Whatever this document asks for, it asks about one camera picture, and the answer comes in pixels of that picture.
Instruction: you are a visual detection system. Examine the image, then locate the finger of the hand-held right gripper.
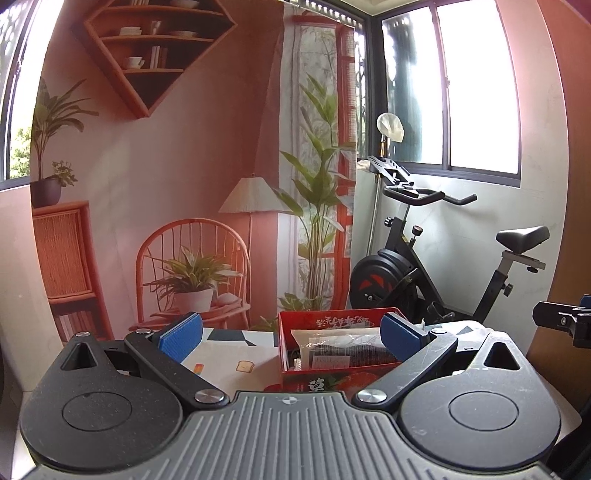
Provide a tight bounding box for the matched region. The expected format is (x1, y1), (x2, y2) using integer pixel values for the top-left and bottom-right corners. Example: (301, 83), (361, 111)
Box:
(532, 294), (591, 349)

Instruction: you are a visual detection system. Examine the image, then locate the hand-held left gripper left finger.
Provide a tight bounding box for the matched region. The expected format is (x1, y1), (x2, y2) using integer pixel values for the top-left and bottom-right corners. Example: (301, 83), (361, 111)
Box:
(60, 311), (230, 411)

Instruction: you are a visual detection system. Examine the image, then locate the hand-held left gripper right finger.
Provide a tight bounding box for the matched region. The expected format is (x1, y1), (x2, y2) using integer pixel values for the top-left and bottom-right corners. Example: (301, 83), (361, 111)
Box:
(353, 313), (528, 412)

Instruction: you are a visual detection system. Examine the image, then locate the red cardboard box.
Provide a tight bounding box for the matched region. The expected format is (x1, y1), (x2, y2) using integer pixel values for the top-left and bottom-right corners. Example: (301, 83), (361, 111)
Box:
(277, 307), (409, 393)

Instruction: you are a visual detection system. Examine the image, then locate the printed tablecloth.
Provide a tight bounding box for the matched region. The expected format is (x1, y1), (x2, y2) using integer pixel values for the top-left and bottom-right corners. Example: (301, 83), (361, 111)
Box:
(182, 318), (583, 435)

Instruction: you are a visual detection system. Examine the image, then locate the dark printed packet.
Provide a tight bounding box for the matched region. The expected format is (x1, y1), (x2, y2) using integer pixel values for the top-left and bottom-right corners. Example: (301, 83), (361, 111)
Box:
(308, 344), (400, 371)

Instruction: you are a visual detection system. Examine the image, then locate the black exercise bike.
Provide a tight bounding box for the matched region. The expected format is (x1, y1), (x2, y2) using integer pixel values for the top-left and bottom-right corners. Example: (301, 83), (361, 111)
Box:
(348, 156), (551, 326)

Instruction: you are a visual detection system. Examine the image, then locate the white packet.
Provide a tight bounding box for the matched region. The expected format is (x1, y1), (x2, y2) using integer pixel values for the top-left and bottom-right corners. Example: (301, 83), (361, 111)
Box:
(291, 327), (384, 352)

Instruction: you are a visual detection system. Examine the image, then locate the white washing machine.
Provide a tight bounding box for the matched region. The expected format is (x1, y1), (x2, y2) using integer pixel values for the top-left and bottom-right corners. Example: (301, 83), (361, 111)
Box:
(0, 182), (63, 416)

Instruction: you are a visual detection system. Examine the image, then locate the black-framed corner window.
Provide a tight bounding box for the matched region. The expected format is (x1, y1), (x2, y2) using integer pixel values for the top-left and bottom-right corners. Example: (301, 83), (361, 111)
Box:
(355, 0), (522, 188)

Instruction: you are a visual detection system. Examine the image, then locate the window with patterned grille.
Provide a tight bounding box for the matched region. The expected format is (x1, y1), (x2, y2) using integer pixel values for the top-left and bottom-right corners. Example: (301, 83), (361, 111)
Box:
(0, 0), (51, 190)

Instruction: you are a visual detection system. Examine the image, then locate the wall poster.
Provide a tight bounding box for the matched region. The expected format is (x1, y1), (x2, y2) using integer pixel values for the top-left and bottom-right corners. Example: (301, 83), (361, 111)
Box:
(30, 0), (358, 340)

